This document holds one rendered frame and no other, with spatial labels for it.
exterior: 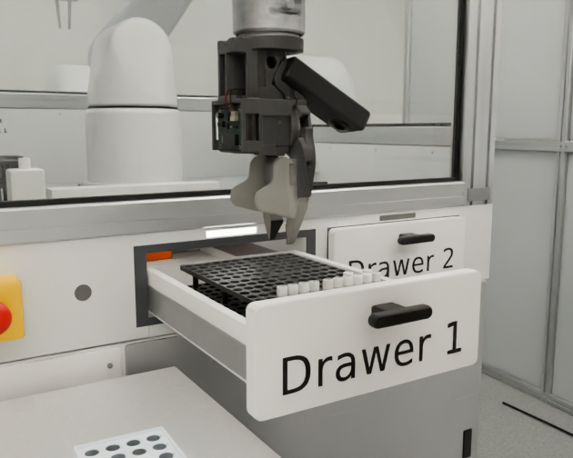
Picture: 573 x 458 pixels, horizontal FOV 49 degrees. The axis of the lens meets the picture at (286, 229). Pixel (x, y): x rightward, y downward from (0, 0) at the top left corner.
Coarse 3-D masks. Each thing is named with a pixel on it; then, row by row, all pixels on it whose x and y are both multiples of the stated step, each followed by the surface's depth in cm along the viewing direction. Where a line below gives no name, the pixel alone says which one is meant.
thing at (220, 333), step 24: (168, 264) 90; (336, 264) 90; (168, 288) 80; (168, 312) 80; (192, 312) 74; (216, 312) 68; (192, 336) 74; (216, 336) 68; (240, 336) 63; (216, 360) 69; (240, 360) 63
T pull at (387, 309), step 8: (376, 304) 63; (384, 304) 63; (392, 304) 63; (424, 304) 63; (376, 312) 62; (384, 312) 60; (392, 312) 60; (400, 312) 61; (408, 312) 61; (416, 312) 62; (424, 312) 62; (368, 320) 60; (376, 320) 59; (384, 320) 60; (392, 320) 60; (400, 320) 61; (408, 320) 61; (416, 320) 62; (376, 328) 60
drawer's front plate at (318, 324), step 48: (384, 288) 64; (432, 288) 67; (480, 288) 71; (288, 336) 59; (336, 336) 61; (384, 336) 65; (432, 336) 68; (288, 384) 59; (336, 384) 62; (384, 384) 66
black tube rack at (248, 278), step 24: (192, 264) 87; (216, 264) 87; (240, 264) 87; (264, 264) 87; (288, 264) 87; (312, 264) 87; (192, 288) 86; (216, 288) 86; (240, 288) 74; (264, 288) 74; (240, 312) 75
